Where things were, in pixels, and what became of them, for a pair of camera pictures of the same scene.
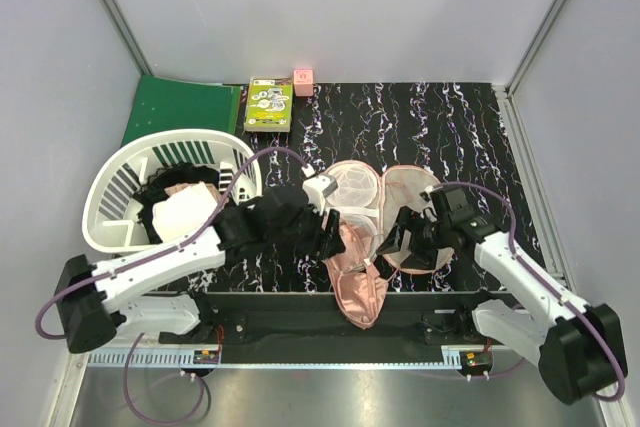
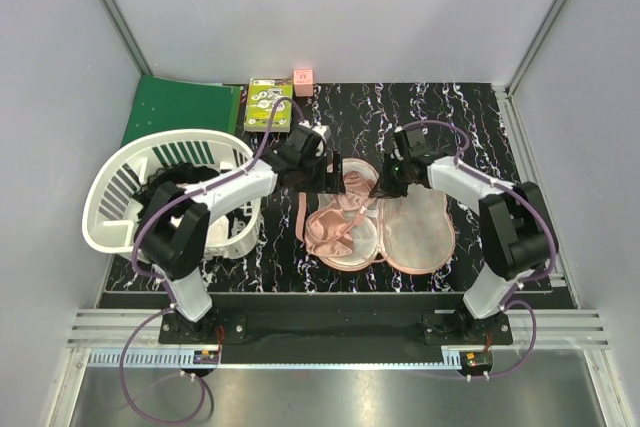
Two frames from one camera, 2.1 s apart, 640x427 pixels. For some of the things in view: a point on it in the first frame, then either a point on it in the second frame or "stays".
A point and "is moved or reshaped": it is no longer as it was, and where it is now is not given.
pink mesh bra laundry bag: [356, 188] is moved or reshaped
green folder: [166, 104] stays
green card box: [269, 105] stays
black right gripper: [411, 221] -> [383, 187]
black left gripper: [333, 243] -> [328, 182]
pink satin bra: [359, 286] -> [329, 231]
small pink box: [303, 80] stays
